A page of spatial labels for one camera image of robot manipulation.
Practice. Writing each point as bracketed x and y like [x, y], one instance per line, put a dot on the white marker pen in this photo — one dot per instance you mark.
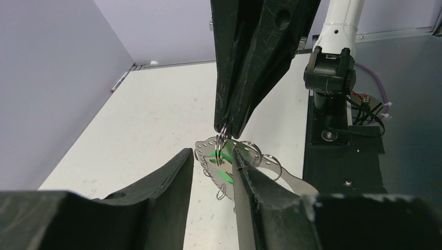
[119, 82]

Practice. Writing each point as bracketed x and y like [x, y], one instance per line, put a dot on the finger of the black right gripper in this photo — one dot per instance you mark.
[264, 38]
[227, 28]

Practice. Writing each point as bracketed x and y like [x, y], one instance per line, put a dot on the green key tag with key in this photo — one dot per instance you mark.
[222, 167]

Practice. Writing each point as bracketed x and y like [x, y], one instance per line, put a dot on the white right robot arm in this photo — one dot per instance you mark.
[329, 70]

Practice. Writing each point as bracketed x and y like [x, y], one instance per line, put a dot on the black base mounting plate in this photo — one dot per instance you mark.
[348, 165]

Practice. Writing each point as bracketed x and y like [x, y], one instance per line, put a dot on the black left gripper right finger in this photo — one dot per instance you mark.
[270, 217]

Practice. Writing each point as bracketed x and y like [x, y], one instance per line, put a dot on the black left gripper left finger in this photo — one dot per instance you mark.
[148, 214]

